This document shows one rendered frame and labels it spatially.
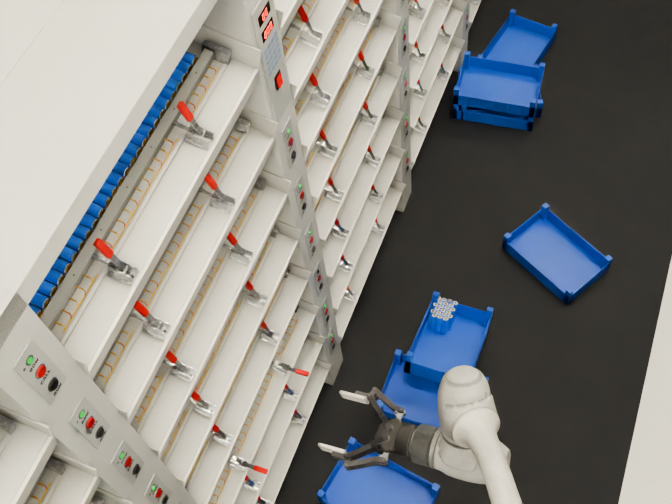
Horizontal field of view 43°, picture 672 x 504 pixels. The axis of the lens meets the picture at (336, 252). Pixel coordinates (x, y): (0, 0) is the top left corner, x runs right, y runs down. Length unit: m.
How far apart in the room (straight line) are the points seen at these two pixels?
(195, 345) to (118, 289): 0.38
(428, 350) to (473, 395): 0.99
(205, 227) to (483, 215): 1.65
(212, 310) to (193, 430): 0.27
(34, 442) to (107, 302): 0.22
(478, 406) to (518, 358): 1.05
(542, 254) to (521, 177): 0.33
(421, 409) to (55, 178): 1.78
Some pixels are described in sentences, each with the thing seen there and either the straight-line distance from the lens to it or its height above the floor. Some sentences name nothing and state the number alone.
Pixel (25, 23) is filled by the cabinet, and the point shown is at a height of 1.69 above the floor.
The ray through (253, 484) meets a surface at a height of 0.35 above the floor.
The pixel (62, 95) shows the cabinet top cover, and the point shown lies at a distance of 1.22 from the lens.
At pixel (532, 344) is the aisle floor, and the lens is 2.81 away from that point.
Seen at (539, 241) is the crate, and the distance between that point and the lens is 2.99.
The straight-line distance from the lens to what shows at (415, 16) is 2.65.
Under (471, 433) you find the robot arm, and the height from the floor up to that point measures 0.89.
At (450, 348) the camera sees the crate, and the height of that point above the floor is 0.05.
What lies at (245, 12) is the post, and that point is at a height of 1.57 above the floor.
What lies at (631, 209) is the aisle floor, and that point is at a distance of 3.13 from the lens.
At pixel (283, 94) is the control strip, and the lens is 1.63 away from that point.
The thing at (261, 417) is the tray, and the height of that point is 0.51.
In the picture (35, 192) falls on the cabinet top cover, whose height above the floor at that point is 1.69.
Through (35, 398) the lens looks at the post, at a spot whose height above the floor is 1.54.
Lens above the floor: 2.52
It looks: 58 degrees down
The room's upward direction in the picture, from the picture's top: 9 degrees counter-clockwise
